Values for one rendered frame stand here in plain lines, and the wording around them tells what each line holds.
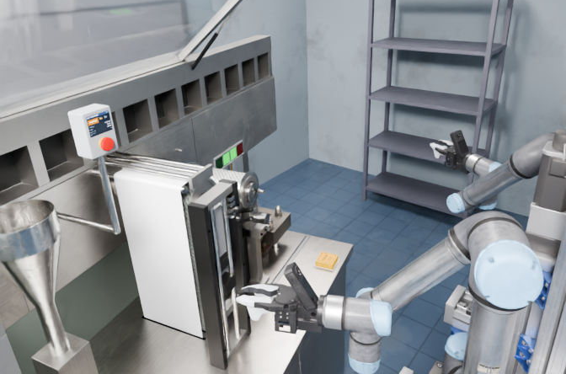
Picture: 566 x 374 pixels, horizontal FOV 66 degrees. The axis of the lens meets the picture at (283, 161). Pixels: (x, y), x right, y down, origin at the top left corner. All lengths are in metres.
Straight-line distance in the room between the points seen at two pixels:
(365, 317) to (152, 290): 0.74
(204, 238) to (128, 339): 0.57
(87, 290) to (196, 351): 0.39
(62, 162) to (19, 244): 0.52
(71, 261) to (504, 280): 1.14
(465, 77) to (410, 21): 0.66
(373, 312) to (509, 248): 0.32
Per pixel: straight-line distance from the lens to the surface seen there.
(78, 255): 1.48
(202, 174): 1.24
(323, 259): 1.75
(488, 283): 0.94
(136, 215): 1.38
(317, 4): 4.50
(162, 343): 1.54
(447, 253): 1.10
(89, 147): 1.00
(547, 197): 1.28
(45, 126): 1.32
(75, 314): 1.55
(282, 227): 1.79
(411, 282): 1.15
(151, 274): 1.48
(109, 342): 1.60
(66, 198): 1.39
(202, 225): 1.11
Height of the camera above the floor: 1.96
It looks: 24 degrees down
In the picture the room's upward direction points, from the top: 3 degrees counter-clockwise
